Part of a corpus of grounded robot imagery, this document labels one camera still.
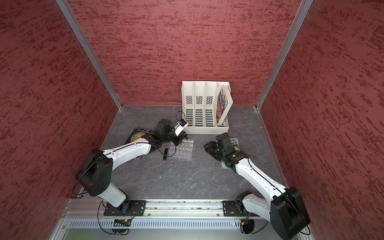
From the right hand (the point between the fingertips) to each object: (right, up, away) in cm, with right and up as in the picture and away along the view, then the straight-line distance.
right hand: (205, 150), depth 83 cm
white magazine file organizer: (-3, +27, +33) cm, 43 cm away
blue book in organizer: (+12, +28, +16) cm, 35 cm away
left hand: (-13, +8, +4) cm, 16 cm away
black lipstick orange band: (-25, -4, +9) cm, 27 cm away
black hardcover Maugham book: (-47, +6, +17) cm, 50 cm away
